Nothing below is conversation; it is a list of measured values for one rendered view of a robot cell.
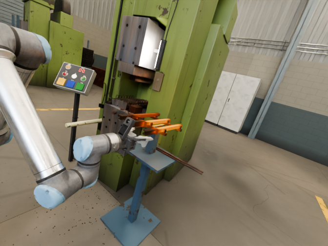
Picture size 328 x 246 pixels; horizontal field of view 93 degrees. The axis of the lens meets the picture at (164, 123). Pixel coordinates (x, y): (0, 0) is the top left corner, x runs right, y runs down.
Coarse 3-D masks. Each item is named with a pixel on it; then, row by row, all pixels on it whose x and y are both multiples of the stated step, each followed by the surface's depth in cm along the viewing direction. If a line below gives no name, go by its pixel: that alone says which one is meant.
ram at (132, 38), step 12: (132, 24) 141; (144, 24) 136; (156, 24) 145; (120, 36) 149; (132, 36) 143; (144, 36) 137; (156, 36) 151; (120, 48) 151; (132, 48) 145; (144, 48) 143; (156, 48) 158; (120, 60) 154; (132, 60) 147; (144, 60) 149
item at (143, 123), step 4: (136, 120) 100; (140, 120) 102; (152, 120) 114; (156, 120) 116; (160, 120) 119; (164, 120) 122; (168, 120) 127; (136, 124) 99; (140, 124) 102; (144, 124) 104; (148, 124) 108
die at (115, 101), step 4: (112, 100) 165; (116, 100) 163; (132, 100) 172; (140, 100) 184; (116, 104) 163; (120, 104) 161; (124, 104) 158; (136, 104) 171; (140, 104) 178; (124, 108) 159; (128, 108) 162
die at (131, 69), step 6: (120, 66) 154; (126, 66) 151; (132, 66) 147; (138, 66) 152; (126, 72) 152; (132, 72) 148; (138, 72) 155; (144, 72) 163; (150, 72) 172; (150, 78) 176
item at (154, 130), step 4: (176, 124) 119; (180, 124) 122; (148, 128) 94; (152, 128) 95; (156, 128) 97; (160, 128) 101; (164, 128) 103; (168, 128) 107; (172, 128) 112; (176, 128) 117; (144, 132) 90; (148, 132) 92; (152, 132) 95; (156, 132) 96
